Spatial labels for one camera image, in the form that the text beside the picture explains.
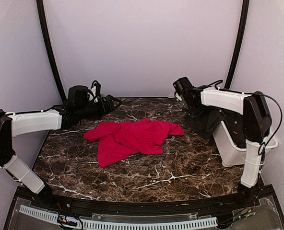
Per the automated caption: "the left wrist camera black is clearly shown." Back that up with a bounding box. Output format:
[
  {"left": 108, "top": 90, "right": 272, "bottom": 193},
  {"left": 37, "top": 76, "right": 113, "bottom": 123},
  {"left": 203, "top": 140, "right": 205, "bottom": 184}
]
[{"left": 68, "top": 80, "right": 101, "bottom": 107}]

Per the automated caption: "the white slotted cable duct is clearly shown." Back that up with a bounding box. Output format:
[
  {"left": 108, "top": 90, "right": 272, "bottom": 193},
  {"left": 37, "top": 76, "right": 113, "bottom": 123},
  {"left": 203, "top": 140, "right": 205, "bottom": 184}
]
[{"left": 19, "top": 205, "right": 217, "bottom": 230}]

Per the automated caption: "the left black frame post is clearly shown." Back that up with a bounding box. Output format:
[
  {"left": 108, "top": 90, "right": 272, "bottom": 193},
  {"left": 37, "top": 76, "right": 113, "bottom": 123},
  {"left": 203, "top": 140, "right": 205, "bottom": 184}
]
[{"left": 36, "top": 0, "right": 66, "bottom": 102}]

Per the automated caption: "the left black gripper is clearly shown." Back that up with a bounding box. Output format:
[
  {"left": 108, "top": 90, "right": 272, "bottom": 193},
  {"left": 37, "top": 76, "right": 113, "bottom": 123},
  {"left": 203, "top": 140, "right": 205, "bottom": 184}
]
[{"left": 76, "top": 94, "right": 122, "bottom": 120}]

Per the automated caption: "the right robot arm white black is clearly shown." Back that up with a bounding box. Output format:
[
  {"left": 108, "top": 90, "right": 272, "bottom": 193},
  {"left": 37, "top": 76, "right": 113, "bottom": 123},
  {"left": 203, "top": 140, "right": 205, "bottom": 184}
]
[{"left": 173, "top": 77, "right": 275, "bottom": 208}]

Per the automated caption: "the white plastic laundry bin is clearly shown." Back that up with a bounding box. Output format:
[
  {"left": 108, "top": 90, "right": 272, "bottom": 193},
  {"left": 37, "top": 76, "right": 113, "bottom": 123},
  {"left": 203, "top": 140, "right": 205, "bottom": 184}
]
[{"left": 211, "top": 117, "right": 279, "bottom": 168}]

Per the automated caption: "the right black frame post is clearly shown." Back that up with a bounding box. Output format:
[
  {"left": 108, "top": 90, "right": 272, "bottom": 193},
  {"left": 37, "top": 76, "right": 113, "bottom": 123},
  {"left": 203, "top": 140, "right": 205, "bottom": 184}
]
[{"left": 225, "top": 0, "right": 250, "bottom": 89}]

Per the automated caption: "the dark pinstriped button shirt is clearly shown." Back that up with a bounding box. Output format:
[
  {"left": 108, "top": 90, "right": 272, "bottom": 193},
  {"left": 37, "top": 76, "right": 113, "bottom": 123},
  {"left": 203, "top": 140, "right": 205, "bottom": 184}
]
[{"left": 185, "top": 108, "right": 246, "bottom": 148}]

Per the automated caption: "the red garment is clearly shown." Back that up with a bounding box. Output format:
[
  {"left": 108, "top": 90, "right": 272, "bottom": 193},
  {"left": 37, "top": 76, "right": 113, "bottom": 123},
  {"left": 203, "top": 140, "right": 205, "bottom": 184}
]
[{"left": 83, "top": 119, "right": 185, "bottom": 168}]

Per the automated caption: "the black front rail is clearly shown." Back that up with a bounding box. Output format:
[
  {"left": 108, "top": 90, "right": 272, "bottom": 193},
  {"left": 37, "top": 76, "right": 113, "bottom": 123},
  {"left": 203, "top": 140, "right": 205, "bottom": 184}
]
[{"left": 17, "top": 186, "right": 265, "bottom": 218}]

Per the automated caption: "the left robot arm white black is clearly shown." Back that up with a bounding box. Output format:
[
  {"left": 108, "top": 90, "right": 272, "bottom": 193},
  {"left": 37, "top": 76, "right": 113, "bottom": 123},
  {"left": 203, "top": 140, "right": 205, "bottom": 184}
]
[{"left": 0, "top": 95, "right": 122, "bottom": 209}]

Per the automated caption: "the black frame post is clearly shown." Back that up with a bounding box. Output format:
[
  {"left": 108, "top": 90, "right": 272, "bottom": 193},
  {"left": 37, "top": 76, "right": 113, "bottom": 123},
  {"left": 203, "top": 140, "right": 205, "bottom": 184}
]
[
  {"left": 225, "top": 0, "right": 250, "bottom": 89},
  {"left": 36, "top": 0, "right": 66, "bottom": 102}
]

